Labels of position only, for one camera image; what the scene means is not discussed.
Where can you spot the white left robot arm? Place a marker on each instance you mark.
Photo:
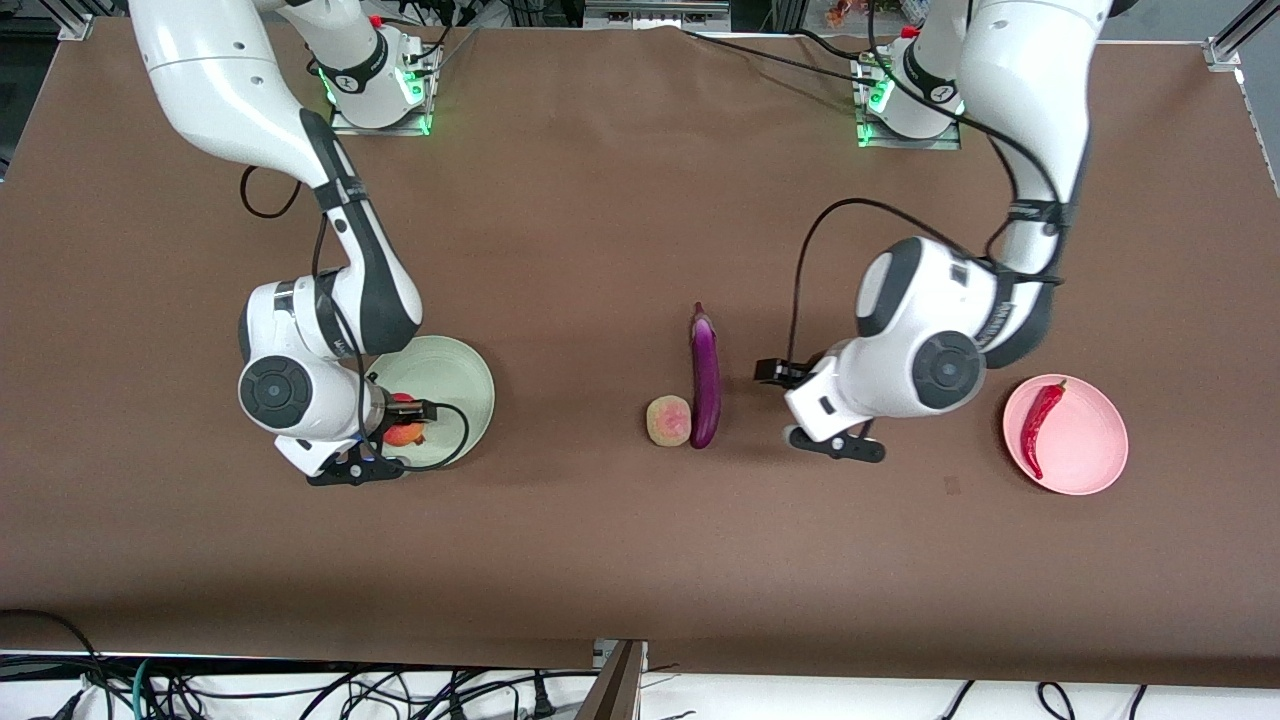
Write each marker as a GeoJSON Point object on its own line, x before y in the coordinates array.
{"type": "Point", "coordinates": [1020, 80]}

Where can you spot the pink round plate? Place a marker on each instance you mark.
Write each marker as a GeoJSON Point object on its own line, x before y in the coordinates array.
{"type": "Point", "coordinates": [1085, 450]}

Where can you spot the red apple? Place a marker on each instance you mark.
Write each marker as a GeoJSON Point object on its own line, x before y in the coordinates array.
{"type": "Point", "coordinates": [408, 435]}

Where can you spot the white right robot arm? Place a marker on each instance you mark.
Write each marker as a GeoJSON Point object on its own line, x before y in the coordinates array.
{"type": "Point", "coordinates": [220, 80]}

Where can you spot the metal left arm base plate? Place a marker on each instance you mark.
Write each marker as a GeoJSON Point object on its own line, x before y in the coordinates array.
{"type": "Point", "coordinates": [910, 146]}

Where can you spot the green pink peach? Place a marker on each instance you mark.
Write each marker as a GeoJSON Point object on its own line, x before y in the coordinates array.
{"type": "Point", "coordinates": [669, 421]}

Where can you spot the grey box behind table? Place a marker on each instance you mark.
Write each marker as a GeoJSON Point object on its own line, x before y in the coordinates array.
{"type": "Point", "coordinates": [655, 15]}

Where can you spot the light green round plate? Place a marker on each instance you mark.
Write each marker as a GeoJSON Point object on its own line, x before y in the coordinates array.
{"type": "Point", "coordinates": [455, 380]}

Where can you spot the grey camera stand post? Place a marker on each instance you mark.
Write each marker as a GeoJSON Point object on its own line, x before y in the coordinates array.
{"type": "Point", "coordinates": [615, 690]}

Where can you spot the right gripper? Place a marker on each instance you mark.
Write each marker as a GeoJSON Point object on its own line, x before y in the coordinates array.
{"type": "Point", "coordinates": [416, 410]}

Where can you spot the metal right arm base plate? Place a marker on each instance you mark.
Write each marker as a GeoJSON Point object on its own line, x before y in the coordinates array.
{"type": "Point", "coordinates": [380, 131]}

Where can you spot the brown table cover sheet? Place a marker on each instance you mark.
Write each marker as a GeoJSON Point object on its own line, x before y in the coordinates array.
{"type": "Point", "coordinates": [640, 560]}

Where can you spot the purple eggplant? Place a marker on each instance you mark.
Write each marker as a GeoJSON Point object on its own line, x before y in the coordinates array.
{"type": "Point", "coordinates": [706, 380]}

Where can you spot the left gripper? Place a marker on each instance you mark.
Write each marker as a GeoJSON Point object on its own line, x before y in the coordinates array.
{"type": "Point", "coordinates": [772, 372]}

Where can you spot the red chili pepper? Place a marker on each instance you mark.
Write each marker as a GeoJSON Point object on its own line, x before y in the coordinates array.
{"type": "Point", "coordinates": [1040, 420]}

